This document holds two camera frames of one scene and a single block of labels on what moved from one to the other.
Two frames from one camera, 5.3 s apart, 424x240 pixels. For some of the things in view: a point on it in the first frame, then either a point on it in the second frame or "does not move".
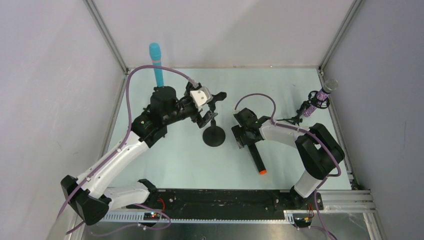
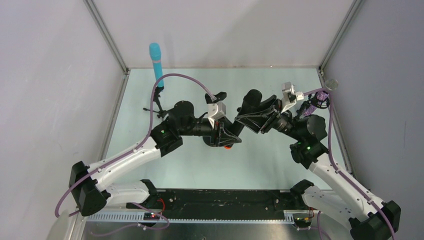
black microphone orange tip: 257,158 → 251,99
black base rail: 218,204 does not move
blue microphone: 155,51 does not move
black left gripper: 201,110 → 220,130
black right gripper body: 245,136 → 269,116
